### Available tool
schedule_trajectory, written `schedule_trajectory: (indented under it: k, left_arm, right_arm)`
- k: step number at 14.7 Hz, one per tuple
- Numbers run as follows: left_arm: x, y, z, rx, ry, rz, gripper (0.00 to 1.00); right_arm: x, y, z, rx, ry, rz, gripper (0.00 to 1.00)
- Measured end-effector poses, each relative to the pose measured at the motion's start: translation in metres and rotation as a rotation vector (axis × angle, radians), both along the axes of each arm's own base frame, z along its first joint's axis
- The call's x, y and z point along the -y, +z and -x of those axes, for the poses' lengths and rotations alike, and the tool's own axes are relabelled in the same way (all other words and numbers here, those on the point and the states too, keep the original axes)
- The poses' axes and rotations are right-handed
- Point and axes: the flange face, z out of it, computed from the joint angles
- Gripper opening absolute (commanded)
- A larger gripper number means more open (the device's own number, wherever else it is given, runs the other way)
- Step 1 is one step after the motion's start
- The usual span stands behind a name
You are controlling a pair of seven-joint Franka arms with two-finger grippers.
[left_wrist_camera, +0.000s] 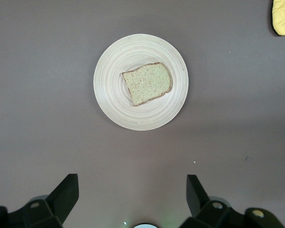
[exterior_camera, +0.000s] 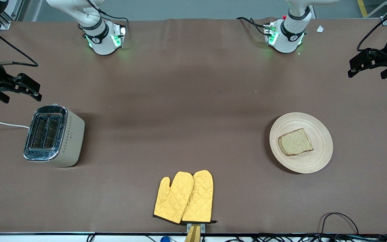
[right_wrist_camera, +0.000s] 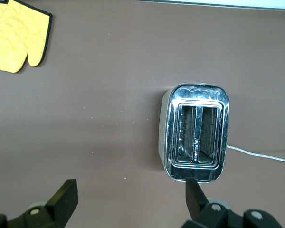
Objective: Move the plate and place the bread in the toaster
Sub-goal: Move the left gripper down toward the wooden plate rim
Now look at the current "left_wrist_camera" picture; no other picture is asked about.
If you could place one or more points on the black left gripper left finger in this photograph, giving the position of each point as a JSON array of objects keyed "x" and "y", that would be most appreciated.
[{"x": 61, "y": 199}]

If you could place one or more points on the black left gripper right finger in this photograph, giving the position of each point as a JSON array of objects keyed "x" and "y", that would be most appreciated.
[{"x": 204, "y": 209}]

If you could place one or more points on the round light wooden plate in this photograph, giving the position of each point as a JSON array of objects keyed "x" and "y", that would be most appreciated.
[{"x": 114, "y": 107}]

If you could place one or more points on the slice of brown bread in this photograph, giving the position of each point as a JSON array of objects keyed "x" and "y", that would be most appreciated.
[{"x": 147, "y": 83}]

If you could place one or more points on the yellow quilted oven mitt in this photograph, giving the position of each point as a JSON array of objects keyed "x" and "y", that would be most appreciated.
[{"x": 283, "y": 19}]

